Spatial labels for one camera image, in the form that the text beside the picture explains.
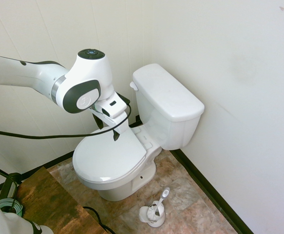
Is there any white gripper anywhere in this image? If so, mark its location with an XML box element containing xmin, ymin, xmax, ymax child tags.
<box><xmin>91</xmin><ymin>108</ymin><xmax>133</xmax><ymax>143</ymax></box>

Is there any white toilet seat lid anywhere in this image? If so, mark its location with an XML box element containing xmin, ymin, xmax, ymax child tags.
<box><xmin>72</xmin><ymin>126</ymin><xmax>148</xmax><ymax>182</ymax></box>

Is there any white toilet bowl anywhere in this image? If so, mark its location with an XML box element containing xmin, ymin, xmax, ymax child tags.
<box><xmin>72</xmin><ymin>123</ymin><xmax>162</xmax><ymax>202</ymax></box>

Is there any white toilet tank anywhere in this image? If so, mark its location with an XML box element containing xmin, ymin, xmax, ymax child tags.
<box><xmin>134</xmin><ymin>82</ymin><xmax>202</xmax><ymax>151</ymax></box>

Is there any white toilet tank lid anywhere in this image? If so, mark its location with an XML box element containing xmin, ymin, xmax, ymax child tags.
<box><xmin>132</xmin><ymin>63</ymin><xmax>205</xmax><ymax>123</ymax></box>

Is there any white toilet brush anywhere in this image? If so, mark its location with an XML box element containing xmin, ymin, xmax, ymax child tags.
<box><xmin>146</xmin><ymin>187</ymin><xmax>171</xmax><ymax>218</ymax></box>

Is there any white toilet brush holder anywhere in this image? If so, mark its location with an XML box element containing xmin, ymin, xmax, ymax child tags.
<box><xmin>139</xmin><ymin>200</ymin><xmax>167</xmax><ymax>229</ymax></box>

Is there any black baseboard behind toilet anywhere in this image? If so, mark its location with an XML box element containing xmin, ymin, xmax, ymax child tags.
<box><xmin>169</xmin><ymin>148</ymin><xmax>255</xmax><ymax>234</ymax></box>

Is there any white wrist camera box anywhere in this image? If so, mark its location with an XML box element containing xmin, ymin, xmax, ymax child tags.
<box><xmin>95</xmin><ymin>92</ymin><xmax>129</xmax><ymax>118</ymax></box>

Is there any black camera cable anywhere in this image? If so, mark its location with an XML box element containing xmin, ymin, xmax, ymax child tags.
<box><xmin>0</xmin><ymin>94</ymin><xmax>133</xmax><ymax>140</ymax></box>

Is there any black cable on table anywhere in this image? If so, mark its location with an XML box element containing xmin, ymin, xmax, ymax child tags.
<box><xmin>82</xmin><ymin>206</ymin><xmax>120</xmax><ymax>234</ymax></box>

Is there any black camera stand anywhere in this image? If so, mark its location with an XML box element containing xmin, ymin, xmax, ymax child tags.
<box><xmin>0</xmin><ymin>159</ymin><xmax>23</xmax><ymax>203</ymax></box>

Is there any green coiled cable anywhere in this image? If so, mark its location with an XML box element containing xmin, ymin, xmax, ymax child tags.
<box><xmin>0</xmin><ymin>198</ymin><xmax>24</xmax><ymax>217</ymax></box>

